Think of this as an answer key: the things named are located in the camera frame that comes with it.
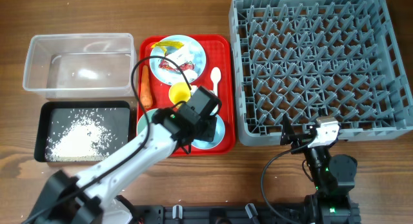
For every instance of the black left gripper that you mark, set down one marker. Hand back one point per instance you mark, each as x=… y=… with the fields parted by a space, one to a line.
x=208 y=130

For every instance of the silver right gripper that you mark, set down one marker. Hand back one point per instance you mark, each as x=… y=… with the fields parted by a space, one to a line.
x=288 y=135

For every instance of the orange carrot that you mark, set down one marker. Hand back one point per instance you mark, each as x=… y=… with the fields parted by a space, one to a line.
x=145 y=91

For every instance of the red snack wrapper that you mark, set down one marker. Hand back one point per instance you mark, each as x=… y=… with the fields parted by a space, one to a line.
x=166 y=65

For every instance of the white tissue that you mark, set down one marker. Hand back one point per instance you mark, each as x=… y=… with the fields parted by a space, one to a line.
x=185 y=60

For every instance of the yellow snack wrapper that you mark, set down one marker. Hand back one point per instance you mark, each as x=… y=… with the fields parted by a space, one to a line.
x=163 y=45

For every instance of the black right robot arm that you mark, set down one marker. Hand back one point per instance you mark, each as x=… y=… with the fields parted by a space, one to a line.
x=333 y=176

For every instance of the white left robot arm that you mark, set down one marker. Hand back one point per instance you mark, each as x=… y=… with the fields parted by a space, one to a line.
x=88 y=196

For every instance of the grey dishwasher rack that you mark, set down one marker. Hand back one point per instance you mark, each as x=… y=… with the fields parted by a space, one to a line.
x=304 y=58

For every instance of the black food waste tray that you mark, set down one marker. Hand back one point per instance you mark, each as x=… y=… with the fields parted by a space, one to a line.
x=122 y=122

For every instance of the yellow plastic cup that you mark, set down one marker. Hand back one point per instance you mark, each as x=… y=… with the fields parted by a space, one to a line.
x=179 y=92

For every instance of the right light blue bowl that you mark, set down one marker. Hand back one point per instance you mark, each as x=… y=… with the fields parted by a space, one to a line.
x=218 y=137

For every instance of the light blue bowl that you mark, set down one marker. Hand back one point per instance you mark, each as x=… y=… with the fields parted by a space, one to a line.
x=218 y=137
x=142 y=123

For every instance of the left light blue bowl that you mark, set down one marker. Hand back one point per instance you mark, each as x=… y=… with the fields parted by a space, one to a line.
x=142 y=123

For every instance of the red plastic tray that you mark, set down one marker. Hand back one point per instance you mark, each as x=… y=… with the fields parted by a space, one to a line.
x=217 y=50

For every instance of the white plastic spoon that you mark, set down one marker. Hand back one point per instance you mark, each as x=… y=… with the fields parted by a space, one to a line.
x=215 y=77

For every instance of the light blue plate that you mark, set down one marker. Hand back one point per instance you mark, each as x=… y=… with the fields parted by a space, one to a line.
x=171 y=77

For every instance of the white rice pile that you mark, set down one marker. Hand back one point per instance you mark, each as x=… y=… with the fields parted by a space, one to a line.
x=80 y=134

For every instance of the clear plastic bin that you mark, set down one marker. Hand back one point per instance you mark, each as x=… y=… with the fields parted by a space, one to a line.
x=77 y=66

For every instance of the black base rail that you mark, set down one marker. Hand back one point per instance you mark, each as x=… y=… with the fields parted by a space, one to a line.
x=249 y=213

